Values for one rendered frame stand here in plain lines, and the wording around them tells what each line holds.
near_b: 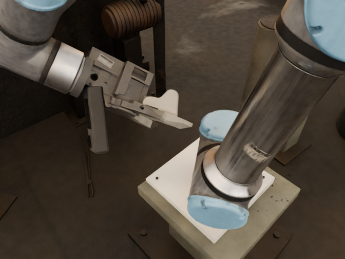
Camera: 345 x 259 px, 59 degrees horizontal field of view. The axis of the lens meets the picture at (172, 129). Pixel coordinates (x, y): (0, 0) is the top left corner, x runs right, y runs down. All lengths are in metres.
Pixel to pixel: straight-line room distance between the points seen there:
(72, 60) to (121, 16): 0.71
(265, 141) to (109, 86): 0.27
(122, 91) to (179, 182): 0.40
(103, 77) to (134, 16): 0.71
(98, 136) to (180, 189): 0.37
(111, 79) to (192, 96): 1.08
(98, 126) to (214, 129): 0.25
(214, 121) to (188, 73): 1.10
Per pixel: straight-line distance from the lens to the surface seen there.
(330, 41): 0.34
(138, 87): 0.55
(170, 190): 0.84
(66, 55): 0.51
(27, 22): 0.46
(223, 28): 2.24
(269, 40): 1.14
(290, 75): 0.40
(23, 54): 0.50
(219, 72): 1.79
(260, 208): 0.86
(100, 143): 0.53
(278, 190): 0.90
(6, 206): 1.32
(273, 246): 1.14
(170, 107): 0.52
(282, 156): 1.39
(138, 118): 0.61
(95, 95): 0.53
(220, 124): 0.67
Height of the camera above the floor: 1.02
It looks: 46 degrees down
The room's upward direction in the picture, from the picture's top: straight up
